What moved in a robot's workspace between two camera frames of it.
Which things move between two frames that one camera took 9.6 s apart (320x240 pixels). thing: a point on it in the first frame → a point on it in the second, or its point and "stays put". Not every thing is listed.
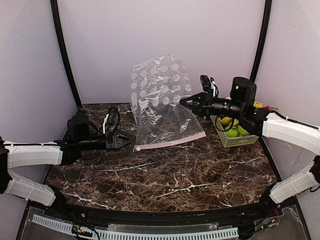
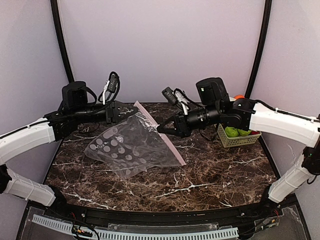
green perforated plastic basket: (230, 142) stays put
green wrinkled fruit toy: (242, 131) stays put
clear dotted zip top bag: (159, 119) → (135, 143)
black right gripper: (205, 104) → (181, 122)
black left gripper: (110, 140) → (109, 112)
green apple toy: (232, 133) stays put
